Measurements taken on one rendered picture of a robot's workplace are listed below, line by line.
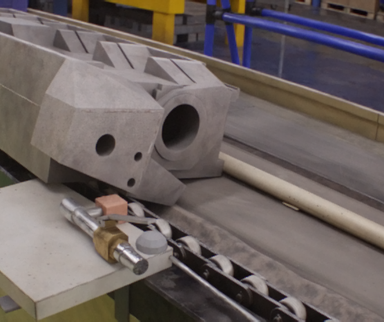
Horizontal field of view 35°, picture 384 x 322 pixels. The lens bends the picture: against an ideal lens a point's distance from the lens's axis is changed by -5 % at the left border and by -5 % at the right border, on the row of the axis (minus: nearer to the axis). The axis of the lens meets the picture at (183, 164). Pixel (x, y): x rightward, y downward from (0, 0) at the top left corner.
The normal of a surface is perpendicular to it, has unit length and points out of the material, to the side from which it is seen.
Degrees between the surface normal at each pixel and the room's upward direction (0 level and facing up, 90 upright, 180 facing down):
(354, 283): 0
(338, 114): 88
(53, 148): 71
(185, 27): 90
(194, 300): 0
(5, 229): 0
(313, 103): 89
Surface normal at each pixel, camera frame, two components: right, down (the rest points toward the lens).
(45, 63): -0.74, 0.03
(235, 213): 0.07, -0.93
